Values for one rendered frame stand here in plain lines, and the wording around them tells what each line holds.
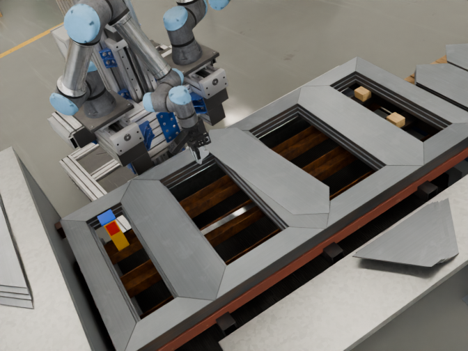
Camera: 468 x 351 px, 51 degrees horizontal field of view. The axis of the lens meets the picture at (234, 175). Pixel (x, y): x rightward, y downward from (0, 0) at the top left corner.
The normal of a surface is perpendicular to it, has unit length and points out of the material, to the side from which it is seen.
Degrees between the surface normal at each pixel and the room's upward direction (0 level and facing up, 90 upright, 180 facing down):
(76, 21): 84
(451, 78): 0
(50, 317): 0
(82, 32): 84
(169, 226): 0
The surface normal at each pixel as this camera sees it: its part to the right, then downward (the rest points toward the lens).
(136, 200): -0.22, -0.71
